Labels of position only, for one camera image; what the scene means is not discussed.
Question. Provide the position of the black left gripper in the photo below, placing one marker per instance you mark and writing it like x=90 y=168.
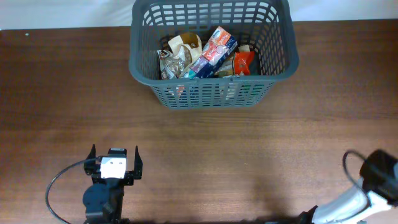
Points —
x=130 y=176

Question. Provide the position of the brown snack bag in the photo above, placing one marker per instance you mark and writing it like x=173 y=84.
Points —
x=185 y=49

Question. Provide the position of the blue Kleenex tissue multipack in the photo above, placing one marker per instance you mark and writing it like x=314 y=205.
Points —
x=218 y=48

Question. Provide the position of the red brown biscuit packet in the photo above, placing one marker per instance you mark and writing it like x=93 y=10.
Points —
x=236 y=64

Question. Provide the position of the beige clear snack bag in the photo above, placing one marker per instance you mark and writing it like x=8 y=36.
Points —
x=244 y=48

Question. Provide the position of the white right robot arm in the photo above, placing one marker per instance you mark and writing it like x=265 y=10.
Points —
x=374 y=192

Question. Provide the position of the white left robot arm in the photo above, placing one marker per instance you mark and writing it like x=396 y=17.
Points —
x=104 y=199

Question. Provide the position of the grey plastic lattice basket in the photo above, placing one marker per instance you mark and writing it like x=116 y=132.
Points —
x=264 y=25

